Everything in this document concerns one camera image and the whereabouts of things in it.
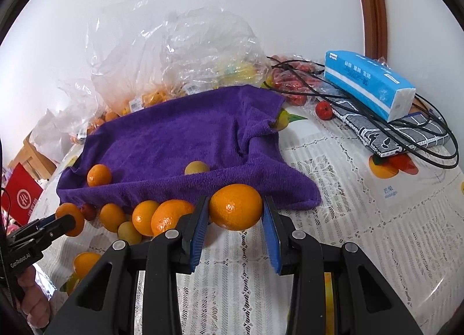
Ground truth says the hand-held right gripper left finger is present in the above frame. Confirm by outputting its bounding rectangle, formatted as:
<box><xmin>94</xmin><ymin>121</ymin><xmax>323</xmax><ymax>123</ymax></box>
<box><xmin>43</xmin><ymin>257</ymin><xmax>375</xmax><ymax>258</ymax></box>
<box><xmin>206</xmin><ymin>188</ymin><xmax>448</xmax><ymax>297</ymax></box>
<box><xmin>54</xmin><ymin>195</ymin><xmax>211</xmax><ymax>335</ymax></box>

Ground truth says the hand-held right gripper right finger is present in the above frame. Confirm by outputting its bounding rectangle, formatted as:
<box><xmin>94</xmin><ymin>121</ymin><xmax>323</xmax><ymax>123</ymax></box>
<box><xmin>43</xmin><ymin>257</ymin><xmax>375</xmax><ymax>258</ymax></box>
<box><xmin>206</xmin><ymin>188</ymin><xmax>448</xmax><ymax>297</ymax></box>
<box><xmin>263</xmin><ymin>195</ymin><xmax>425</xmax><ymax>335</ymax></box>

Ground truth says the small red fruit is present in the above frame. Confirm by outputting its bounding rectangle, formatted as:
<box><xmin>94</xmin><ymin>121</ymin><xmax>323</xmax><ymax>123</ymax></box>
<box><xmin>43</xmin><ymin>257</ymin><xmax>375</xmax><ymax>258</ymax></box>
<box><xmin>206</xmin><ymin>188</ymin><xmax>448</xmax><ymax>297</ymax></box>
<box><xmin>315</xmin><ymin>101</ymin><xmax>333</xmax><ymax>121</ymax></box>
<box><xmin>80</xmin><ymin>203</ymin><xmax>98</xmax><ymax>221</ymax></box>

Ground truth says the large orange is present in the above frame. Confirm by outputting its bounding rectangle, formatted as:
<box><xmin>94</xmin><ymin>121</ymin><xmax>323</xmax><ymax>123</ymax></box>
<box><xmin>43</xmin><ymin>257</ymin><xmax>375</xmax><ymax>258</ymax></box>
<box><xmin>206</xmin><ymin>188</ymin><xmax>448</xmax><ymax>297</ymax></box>
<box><xmin>209</xmin><ymin>183</ymin><xmax>263</xmax><ymax>231</ymax></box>

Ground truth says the small yellow fruit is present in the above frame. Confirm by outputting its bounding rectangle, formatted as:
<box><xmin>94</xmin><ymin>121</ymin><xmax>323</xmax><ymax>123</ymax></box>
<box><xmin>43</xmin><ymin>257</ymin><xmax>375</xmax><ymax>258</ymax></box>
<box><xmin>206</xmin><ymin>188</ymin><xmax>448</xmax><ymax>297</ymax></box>
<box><xmin>184</xmin><ymin>161</ymin><xmax>211</xmax><ymax>176</ymax></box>
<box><xmin>118</xmin><ymin>221</ymin><xmax>143</xmax><ymax>245</ymax></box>

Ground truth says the bag of red fruits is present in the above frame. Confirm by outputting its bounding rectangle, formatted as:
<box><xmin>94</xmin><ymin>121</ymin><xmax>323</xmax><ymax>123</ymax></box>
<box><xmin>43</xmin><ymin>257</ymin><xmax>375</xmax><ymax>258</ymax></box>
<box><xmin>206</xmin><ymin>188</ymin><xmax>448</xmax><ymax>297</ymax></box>
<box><xmin>266</xmin><ymin>54</ymin><xmax>327</xmax><ymax>106</ymax></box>

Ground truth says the clear bag of yellow fruits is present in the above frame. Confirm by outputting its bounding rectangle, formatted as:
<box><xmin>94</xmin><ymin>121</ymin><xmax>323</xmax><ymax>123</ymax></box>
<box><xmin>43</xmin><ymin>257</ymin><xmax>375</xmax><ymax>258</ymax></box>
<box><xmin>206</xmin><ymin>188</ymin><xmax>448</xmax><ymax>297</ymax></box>
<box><xmin>161</xmin><ymin>8</ymin><xmax>272</xmax><ymax>98</ymax></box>

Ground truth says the person's left hand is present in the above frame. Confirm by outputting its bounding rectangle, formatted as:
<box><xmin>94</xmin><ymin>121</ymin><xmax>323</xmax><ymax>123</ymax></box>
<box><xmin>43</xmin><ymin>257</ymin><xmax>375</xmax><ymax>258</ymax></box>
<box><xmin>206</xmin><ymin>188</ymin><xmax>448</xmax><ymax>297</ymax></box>
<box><xmin>16</xmin><ymin>264</ymin><xmax>51</xmax><ymax>329</ymax></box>

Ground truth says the red box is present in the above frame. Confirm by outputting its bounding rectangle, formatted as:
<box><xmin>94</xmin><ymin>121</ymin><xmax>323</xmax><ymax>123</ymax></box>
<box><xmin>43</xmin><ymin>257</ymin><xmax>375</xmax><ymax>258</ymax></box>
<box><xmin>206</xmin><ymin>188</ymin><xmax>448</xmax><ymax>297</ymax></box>
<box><xmin>6</xmin><ymin>163</ymin><xmax>43</xmax><ymax>227</ymax></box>

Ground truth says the wooden cabinet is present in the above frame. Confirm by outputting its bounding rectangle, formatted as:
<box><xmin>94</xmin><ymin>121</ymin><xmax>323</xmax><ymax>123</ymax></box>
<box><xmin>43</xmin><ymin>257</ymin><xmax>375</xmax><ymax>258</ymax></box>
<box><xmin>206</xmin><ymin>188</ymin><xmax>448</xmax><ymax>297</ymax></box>
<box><xmin>22</xmin><ymin>132</ymin><xmax>58</xmax><ymax>180</ymax></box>

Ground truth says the white printed tablecloth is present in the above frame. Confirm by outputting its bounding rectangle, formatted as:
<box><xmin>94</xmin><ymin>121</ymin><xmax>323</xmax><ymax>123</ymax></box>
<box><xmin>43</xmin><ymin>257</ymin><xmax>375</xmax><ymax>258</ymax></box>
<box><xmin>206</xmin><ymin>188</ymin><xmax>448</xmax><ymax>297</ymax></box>
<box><xmin>29</xmin><ymin>101</ymin><xmax>464</xmax><ymax>335</ymax></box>

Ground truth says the clear plastic bag of oranges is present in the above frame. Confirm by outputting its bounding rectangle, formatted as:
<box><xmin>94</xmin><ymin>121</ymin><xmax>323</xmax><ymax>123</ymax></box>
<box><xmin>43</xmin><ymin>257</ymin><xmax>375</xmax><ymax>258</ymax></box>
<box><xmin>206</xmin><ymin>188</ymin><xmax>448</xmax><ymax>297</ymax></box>
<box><xmin>31</xmin><ymin>79</ymin><xmax>109</xmax><ymax>147</ymax></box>
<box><xmin>89</xmin><ymin>0</ymin><xmax>189</xmax><ymax>118</ymax></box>

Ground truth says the purple towel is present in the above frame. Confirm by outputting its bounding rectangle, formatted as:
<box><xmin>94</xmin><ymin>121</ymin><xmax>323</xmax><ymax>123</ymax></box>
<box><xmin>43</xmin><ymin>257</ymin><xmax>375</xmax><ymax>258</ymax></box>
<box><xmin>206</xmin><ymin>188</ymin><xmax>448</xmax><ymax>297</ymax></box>
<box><xmin>56</xmin><ymin>84</ymin><xmax>321</xmax><ymax>219</ymax></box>

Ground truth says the blue tissue pack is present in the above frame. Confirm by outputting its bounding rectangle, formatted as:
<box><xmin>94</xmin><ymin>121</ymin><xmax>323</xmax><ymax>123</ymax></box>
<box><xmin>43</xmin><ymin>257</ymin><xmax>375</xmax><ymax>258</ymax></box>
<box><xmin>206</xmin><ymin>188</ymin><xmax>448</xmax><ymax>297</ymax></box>
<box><xmin>324</xmin><ymin>50</ymin><xmax>417</xmax><ymax>121</ymax></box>

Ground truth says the brown wooden door frame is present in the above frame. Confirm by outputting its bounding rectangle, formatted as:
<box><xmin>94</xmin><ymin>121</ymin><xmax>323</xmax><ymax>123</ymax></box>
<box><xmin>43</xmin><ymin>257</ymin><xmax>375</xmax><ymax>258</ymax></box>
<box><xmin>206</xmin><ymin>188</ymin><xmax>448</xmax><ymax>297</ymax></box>
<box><xmin>351</xmin><ymin>0</ymin><xmax>388</xmax><ymax>63</ymax></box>

